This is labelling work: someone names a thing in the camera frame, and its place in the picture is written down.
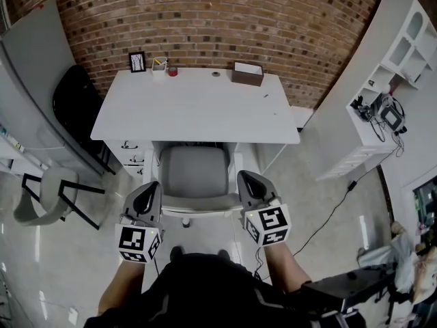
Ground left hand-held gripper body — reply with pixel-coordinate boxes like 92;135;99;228
115;215;165;264

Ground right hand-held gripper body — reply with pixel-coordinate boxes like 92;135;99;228
240;196;292;247

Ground white grey office chair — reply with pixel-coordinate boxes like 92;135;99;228
145;145;245;228

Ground person's left forearm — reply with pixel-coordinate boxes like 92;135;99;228
98;260;146;316

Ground person's right forearm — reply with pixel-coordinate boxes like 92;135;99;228
261;243;312;295

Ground grey chair black legs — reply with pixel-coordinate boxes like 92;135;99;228
12;166;106;231

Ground white desk with drawers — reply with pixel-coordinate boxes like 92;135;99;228
89;67;301;186

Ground black folded chair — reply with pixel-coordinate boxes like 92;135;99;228
52;64;117;176

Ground white hutch desk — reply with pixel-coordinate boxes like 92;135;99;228
300;0;437;182

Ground black office chair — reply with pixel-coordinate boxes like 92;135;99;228
373;275;416;326

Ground white low box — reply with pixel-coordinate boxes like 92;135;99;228
290;105;315;129

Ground person's black shirt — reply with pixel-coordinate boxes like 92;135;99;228
83;253;368;328

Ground black bag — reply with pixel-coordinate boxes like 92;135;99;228
300;263;399;320

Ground brown tissue box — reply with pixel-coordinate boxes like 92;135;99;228
231;61;265;87

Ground black gadget cluster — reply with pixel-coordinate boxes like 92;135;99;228
351;96;375;121

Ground white shelving rack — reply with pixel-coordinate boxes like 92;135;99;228
0;121;45;180

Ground white pen holder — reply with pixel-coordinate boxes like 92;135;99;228
152;56;169;80

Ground black white screen device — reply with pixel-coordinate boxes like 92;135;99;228
377;102;407;129

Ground grey refrigerator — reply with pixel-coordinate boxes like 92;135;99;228
0;0;107;177

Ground black floor cable with brick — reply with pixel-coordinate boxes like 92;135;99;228
292;133;406;258

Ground black picture frame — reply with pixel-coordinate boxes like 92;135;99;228
128;51;147;74

